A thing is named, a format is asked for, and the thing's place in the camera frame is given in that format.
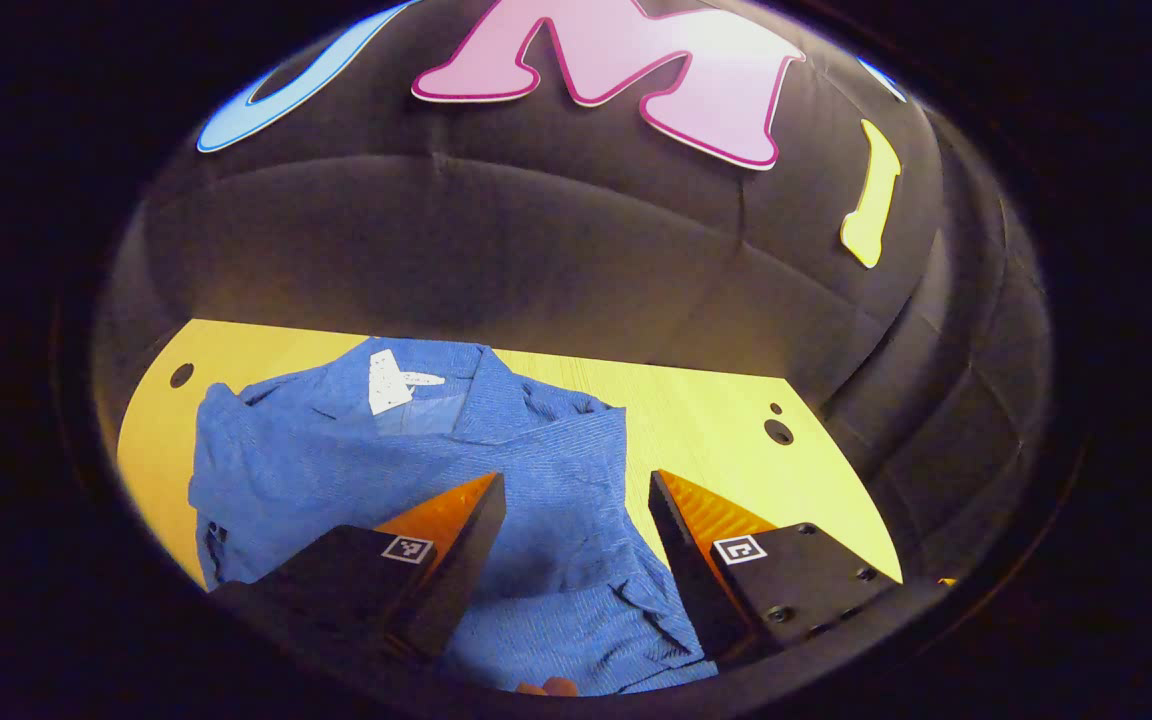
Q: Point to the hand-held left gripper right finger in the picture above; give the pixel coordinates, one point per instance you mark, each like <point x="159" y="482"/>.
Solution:
<point x="686" y="560"/>

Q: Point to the black backdrop cloth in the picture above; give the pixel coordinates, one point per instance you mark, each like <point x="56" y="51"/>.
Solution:
<point x="536" y="230"/>

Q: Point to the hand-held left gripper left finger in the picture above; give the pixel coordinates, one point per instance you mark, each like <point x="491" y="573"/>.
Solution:
<point x="461" y="570"/>

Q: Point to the blue collared shirt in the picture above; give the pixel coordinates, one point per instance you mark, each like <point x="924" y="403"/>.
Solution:
<point x="536" y="460"/>

